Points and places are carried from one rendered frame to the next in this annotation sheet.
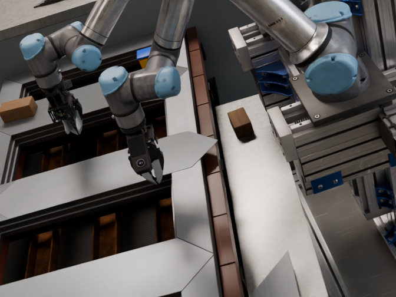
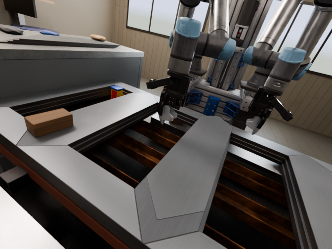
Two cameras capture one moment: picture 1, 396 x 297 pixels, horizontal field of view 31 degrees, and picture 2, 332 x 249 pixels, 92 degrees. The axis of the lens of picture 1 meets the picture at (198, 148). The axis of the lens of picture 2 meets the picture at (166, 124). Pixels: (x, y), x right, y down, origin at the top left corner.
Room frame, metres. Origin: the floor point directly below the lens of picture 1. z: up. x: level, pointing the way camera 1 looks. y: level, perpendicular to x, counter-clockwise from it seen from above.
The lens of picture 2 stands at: (1.76, 0.89, 1.23)
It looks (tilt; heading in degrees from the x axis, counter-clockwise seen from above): 29 degrees down; 284
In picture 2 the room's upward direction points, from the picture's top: 13 degrees clockwise
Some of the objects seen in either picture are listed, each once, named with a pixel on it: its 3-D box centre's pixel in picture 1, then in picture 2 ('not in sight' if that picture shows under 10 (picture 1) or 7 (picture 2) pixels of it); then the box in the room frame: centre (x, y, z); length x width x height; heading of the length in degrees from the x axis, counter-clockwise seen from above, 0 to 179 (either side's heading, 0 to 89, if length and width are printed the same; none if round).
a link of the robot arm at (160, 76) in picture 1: (157, 80); (284, 63); (1.53, 0.03, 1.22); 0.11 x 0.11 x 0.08; 70
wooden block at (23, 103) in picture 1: (17, 109); (50, 121); (2.24, 0.55, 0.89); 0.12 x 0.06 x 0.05; 77
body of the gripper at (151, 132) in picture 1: (139, 137); (263, 103); (1.55, 0.13, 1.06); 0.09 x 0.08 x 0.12; 172
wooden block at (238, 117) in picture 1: (240, 122); (177, 119); (1.94, -0.17, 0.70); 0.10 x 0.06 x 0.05; 0
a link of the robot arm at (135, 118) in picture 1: (128, 115); (275, 84); (1.54, 0.14, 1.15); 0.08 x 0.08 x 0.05
